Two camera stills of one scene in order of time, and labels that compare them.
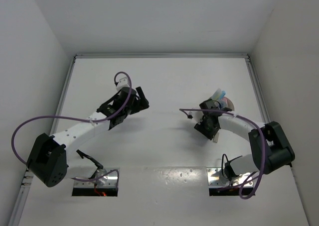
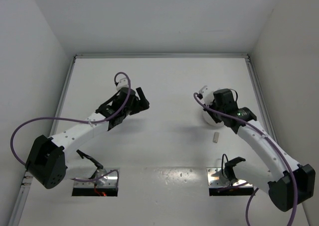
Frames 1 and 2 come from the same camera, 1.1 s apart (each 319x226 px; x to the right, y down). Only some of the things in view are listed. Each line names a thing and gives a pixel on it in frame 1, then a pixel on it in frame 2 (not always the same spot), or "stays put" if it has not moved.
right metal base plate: [216, 178] stays put
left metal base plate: [102, 177] stays put
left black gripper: [139, 104] stays put
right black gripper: [200, 128] → [210, 113]
